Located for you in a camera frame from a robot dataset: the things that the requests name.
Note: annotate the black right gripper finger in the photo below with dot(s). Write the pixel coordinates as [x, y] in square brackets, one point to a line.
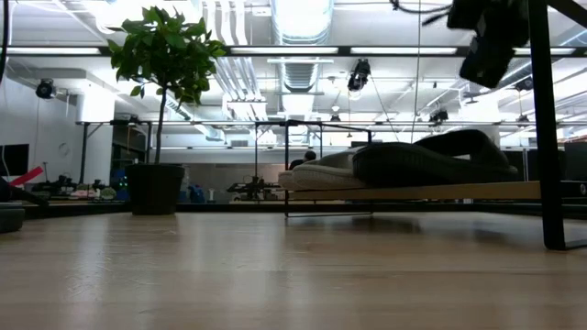
[487, 64]

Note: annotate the black slide sandal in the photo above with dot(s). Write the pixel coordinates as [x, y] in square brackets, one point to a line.
[413, 165]
[9, 219]

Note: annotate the black hanging spotlight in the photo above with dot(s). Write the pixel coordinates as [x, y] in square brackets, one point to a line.
[359, 75]
[439, 116]

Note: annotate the person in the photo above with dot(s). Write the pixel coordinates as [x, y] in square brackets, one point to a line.
[302, 161]

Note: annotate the small black machine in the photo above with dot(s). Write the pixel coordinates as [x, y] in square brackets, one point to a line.
[252, 189]

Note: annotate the green leafy plant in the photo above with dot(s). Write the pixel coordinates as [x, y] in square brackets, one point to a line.
[169, 50]

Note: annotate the blue object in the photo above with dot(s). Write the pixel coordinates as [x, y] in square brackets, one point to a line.
[196, 193]

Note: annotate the black overhead beam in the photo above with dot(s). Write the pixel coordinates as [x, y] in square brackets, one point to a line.
[160, 51]

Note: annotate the black plant pot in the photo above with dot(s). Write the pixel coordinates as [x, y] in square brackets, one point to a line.
[153, 190]

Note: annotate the black background rack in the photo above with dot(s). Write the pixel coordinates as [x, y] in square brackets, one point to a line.
[128, 142]

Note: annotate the black bench machine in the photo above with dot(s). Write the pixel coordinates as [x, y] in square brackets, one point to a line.
[69, 189]

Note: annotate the red stick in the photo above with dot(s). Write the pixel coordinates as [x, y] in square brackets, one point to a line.
[26, 176]

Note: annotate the black ceiling camera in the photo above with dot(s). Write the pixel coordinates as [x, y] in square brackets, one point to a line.
[523, 84]
[45, 89]

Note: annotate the silver ceiling duct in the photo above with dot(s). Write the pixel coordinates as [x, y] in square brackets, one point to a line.
[300, 27]

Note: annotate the black wall monitor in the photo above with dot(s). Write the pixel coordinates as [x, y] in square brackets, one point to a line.
[14, 160]

